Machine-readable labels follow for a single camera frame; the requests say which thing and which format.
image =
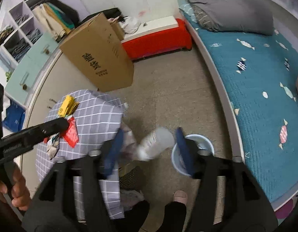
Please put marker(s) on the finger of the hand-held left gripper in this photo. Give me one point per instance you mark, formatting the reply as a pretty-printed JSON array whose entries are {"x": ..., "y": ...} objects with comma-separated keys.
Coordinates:
[{"x": 52, "y": 128}]

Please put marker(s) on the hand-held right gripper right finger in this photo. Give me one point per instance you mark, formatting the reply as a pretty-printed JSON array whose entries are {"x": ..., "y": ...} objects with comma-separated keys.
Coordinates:
[{"x": 185, "y": 154}]

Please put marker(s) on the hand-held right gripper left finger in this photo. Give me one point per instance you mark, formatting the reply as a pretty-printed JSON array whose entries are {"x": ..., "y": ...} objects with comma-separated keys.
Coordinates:
[{"x": 112, "y": 154}]

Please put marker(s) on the blue plastic basin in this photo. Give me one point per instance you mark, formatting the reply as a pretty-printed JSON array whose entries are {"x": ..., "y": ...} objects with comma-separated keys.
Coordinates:
[{"x": 175, "y": 157}]

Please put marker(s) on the patterned wrapper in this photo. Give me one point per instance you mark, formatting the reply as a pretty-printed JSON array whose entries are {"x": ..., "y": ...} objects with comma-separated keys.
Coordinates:
[{"x": 53, "y": 147}]

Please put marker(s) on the red snack packet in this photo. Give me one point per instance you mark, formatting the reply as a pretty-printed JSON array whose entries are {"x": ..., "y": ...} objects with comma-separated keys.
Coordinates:
[{"x": 71, "y": 133}]

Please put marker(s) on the yellow snack packet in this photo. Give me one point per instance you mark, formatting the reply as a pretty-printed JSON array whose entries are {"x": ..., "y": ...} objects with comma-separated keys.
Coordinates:
[{"x": 68, "y": 105}]

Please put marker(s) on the clear plastic bottle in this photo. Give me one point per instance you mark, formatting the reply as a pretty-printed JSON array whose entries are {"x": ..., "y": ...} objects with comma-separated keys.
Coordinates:
[{"x": 153, "y": 143}]

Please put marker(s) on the person's left hand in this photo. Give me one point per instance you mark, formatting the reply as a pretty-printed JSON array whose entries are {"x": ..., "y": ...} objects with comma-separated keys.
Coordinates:
[{"x": 22, "y": 193}]

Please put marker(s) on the blue shopping bag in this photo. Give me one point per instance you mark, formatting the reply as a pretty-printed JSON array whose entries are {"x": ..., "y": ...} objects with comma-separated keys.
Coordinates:
[{"x": 14, "y": 116}]

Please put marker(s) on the purple checked tablecloth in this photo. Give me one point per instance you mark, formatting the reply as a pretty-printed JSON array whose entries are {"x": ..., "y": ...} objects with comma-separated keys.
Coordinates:
[{"x": 95, "y": 116}]

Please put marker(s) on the pink slipper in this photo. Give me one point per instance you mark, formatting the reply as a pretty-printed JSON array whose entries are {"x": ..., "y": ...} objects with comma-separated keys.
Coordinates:
[{"x": 180, "y": 197}]

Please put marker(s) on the pine cone ornament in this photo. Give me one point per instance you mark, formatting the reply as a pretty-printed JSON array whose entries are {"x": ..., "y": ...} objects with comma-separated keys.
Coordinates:
[
  {"x": 46, "y": 51},
  {"x": 25, "y": 87}
]

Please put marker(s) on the beige curved cabinet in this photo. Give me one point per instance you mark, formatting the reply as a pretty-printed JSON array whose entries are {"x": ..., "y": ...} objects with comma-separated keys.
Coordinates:
[{"x": 57, "y": 77}]

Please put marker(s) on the person's right leg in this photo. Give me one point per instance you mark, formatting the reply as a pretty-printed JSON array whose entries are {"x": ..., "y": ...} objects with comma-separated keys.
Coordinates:
[{"x": 174, "y": 215}]

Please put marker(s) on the person's leg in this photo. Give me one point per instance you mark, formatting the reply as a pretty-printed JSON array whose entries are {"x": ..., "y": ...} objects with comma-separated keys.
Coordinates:
[
  {"x": 174, "y": 215},
  {"x": 138, "y": 215}
]

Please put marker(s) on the person's left leg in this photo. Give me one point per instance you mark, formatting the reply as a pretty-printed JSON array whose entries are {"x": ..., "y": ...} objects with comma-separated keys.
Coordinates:
[{"x": 138, "y": 215}]

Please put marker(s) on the green artificial plant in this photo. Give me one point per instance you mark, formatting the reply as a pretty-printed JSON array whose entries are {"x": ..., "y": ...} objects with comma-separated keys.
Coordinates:
[{"x": 8, "y": 75}]

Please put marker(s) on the lilac stepped wardrobe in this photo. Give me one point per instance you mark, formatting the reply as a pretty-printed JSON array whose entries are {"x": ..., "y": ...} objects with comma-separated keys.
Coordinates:
[{"x": 46, "y": 46}]

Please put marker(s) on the stack of folded clothes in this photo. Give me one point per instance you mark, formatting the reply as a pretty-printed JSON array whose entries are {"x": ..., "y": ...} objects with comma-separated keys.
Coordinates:
[{"x": 20, "y": 48}]

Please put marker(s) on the tall cardboard box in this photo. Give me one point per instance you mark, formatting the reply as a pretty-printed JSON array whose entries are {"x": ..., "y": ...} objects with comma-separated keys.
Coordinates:
[{"x": 98, "y": 53}]

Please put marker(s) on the olive clothes pile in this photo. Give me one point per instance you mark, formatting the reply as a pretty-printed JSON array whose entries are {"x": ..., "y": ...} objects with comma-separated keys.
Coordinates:
[{"x": 3, "y": 32}]

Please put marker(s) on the green hanging garment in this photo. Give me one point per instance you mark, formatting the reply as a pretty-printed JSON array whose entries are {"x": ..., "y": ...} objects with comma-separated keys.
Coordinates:
[{"x": 64, "y": 20}]

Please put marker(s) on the red bench white top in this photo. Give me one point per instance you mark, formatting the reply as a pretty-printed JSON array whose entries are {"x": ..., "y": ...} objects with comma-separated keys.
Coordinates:
[{"x": 158, "y": 41}]

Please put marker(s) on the small cardboard box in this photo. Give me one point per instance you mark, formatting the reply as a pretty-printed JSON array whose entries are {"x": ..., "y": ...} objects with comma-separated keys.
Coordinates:
[{"x": 117, "y": 30}]

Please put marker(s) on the black hanging coat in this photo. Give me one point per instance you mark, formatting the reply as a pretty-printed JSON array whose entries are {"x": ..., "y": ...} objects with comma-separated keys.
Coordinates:
[{"x": 66, "y": 7}]

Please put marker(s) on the black clothes pile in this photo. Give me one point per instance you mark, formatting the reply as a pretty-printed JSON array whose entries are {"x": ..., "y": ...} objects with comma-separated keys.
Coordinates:
[{"x": 107, "y": 13}]

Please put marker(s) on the white plastic bag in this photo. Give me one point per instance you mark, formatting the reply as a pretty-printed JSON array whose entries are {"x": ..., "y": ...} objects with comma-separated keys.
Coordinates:
[{"x": 130, "y": 25}]

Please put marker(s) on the teal striped pillow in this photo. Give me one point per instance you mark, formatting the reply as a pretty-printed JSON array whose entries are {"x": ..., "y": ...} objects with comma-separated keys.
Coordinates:
[{"x": 187, "y": 11}]

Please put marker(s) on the grey duvet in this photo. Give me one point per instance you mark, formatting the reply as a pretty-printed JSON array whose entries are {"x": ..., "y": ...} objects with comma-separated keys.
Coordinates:
[{"x": 231, "y": 9}]

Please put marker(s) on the mint bunk bed frame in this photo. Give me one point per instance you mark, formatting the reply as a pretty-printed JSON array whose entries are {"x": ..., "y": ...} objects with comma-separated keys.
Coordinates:
[{"x": 223, "y": 94}]

